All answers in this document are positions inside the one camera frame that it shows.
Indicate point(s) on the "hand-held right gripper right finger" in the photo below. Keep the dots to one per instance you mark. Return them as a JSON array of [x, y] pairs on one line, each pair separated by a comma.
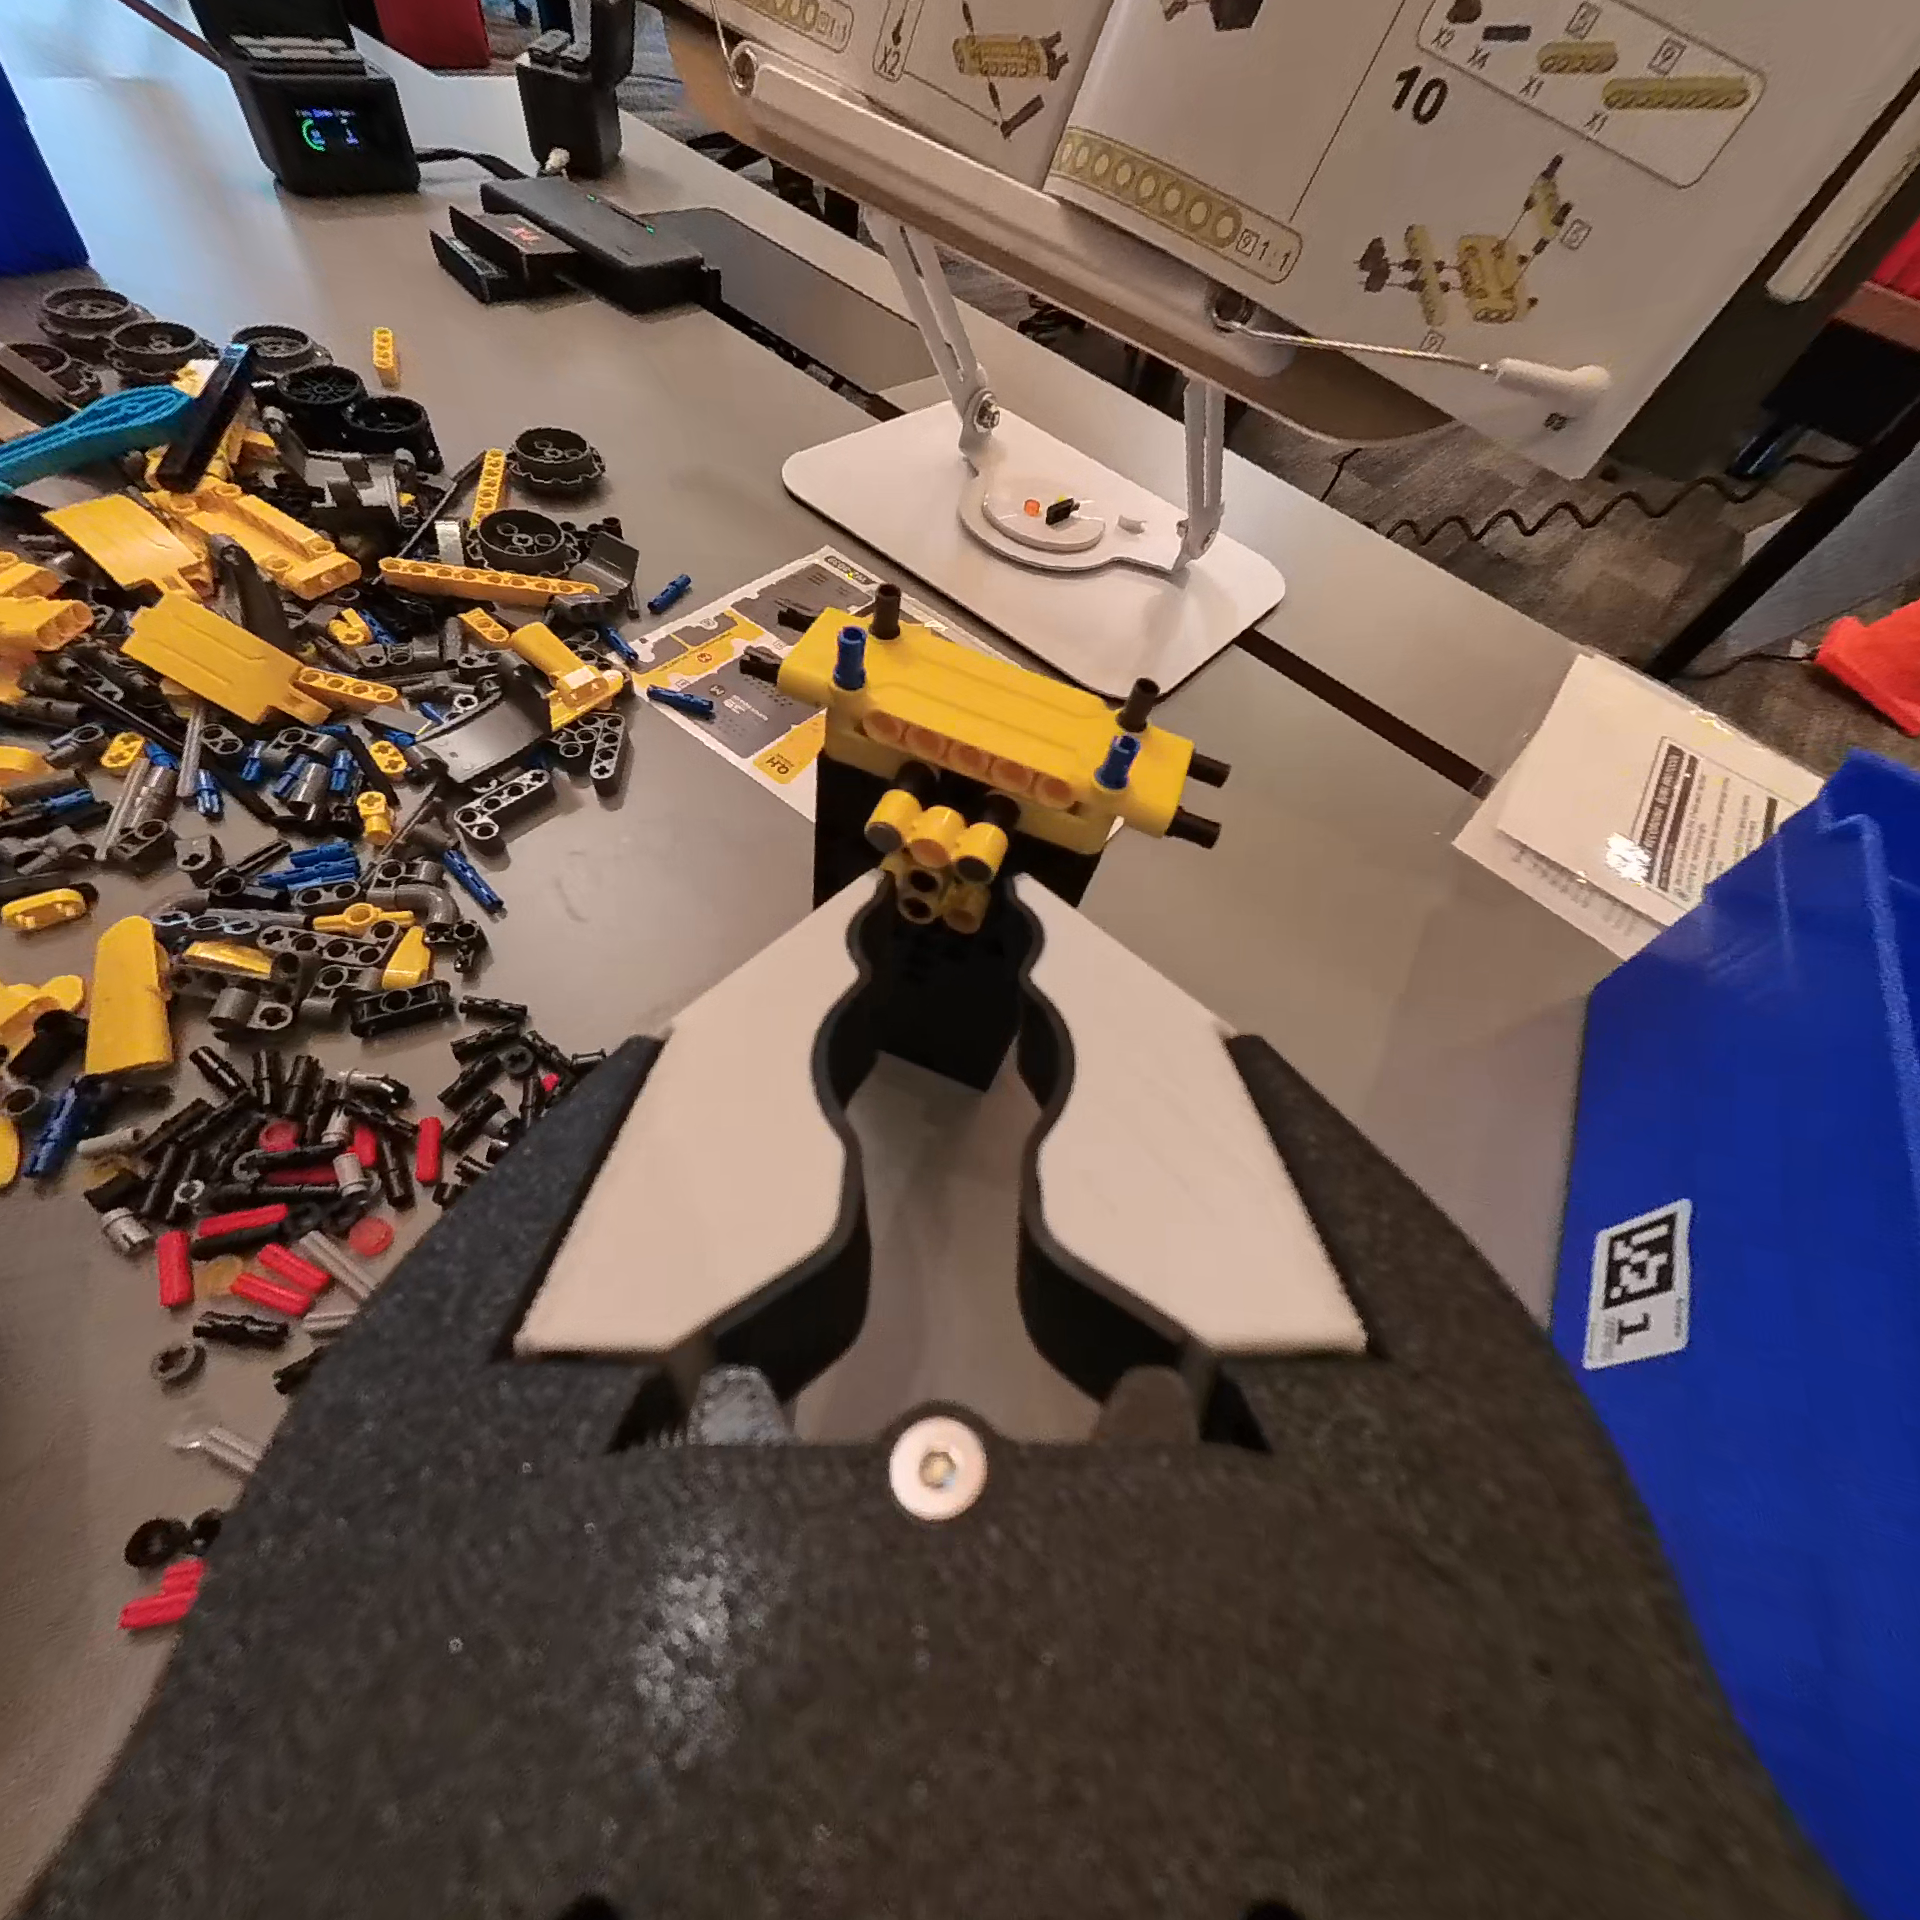
[[1184, 1183]]

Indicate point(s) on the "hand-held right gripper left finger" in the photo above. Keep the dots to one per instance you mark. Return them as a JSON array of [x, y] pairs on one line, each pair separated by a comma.
[[697, 1183]]

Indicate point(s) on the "black and yellow brick assembly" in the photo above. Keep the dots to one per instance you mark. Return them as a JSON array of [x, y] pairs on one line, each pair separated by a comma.
[[963, 706]]

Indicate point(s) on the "pile of brick parts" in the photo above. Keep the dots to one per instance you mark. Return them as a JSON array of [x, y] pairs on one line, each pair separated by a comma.
[[225, 750]]

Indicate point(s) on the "yellow and grey sticker sheet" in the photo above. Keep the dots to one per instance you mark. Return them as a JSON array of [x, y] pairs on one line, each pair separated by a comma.
[[725, 625]]

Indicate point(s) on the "laminated paper sheet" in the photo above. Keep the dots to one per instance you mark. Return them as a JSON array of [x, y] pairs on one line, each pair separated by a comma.
[[1595, 750]]

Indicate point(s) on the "blue storage bin white tag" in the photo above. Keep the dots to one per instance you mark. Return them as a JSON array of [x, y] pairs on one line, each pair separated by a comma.
[[1770, 1055]]

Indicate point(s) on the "white book stand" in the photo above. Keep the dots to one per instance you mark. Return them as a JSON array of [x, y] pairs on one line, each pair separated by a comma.
[[905, 475]]

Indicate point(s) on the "red bag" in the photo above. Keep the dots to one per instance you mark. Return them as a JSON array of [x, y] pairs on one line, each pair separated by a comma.
[[1876, 662]]

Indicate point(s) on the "black docking hub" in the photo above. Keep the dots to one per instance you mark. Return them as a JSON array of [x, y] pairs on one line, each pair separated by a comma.
[[603, 238]]

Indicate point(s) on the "open instruction booklet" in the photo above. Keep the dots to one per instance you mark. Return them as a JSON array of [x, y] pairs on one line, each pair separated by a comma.
[[1499, 224]]

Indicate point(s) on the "black power adapter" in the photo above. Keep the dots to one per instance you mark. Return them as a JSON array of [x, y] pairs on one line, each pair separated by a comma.
[[569, 109]]

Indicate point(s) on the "black charger case with display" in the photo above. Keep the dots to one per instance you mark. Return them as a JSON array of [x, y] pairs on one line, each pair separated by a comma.
[[319, 133]]

